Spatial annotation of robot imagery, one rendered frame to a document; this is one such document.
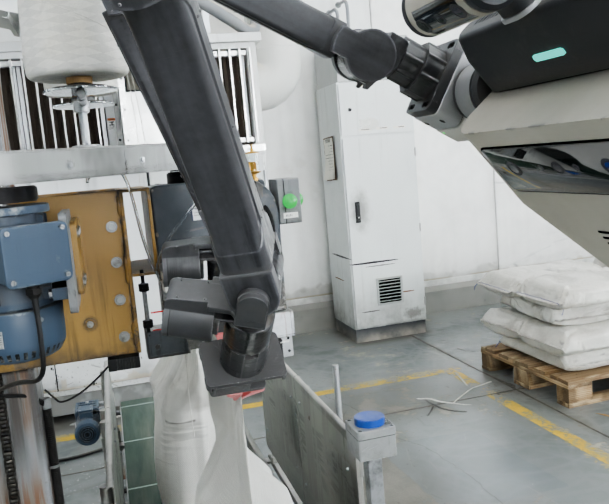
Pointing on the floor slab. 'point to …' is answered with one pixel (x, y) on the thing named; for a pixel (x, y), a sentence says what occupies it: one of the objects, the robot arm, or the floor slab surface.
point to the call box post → (374, 482)
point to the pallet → (580, 381)
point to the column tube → (38, 474)
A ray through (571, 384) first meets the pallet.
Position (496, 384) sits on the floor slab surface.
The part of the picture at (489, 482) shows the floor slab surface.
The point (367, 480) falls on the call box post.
